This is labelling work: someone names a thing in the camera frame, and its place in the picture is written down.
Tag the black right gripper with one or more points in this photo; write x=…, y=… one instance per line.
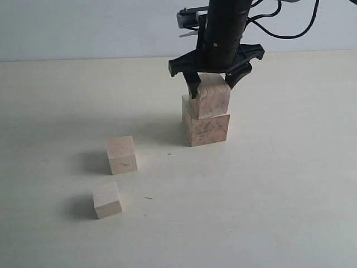
x=236, y=65

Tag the second largest wooden cube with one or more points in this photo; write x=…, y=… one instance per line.
x=212, y=97

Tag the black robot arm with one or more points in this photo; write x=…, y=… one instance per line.
x=219, y=27

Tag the smallest wooden cube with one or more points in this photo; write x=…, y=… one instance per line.
x=106, y=200

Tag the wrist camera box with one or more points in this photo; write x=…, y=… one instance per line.
x=188, y=18

